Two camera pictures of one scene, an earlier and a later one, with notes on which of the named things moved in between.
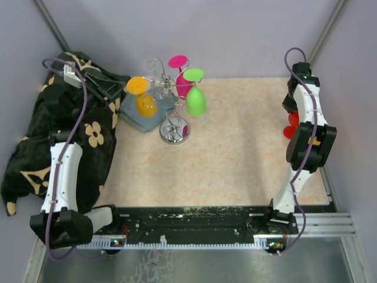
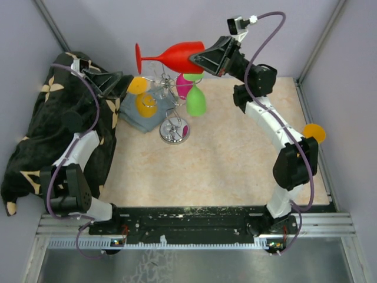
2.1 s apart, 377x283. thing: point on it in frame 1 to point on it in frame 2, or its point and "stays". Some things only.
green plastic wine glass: x=195 y=101 stays
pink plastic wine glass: x=182 y=85 stays
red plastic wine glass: x=289 y=131 to x=177 y=56
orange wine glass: x=146 y=103 stays
